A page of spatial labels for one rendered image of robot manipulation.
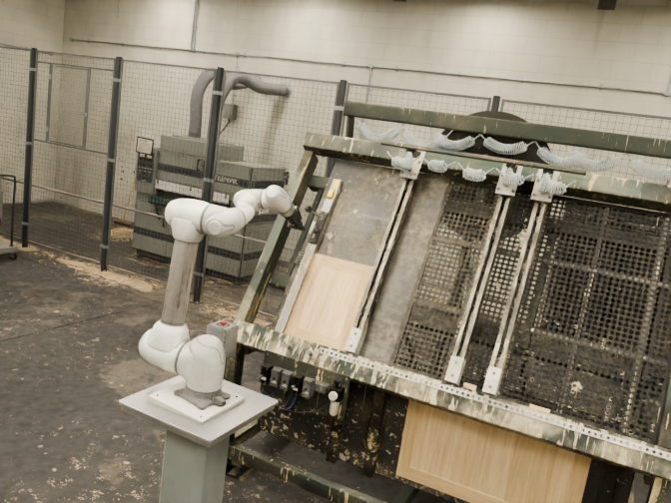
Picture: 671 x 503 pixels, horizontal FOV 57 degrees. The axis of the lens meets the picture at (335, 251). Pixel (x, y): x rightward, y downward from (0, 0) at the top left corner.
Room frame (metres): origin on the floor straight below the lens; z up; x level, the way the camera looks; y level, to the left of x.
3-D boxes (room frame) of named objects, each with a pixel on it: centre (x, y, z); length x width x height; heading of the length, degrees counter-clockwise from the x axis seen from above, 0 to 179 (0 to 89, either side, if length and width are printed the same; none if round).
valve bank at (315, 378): (2.95, 0.09, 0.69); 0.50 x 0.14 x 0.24; 66
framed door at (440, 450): (2.86, -0.91, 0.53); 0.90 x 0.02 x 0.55; 66
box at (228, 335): (3.07, 0.52, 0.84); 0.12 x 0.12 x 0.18; 66
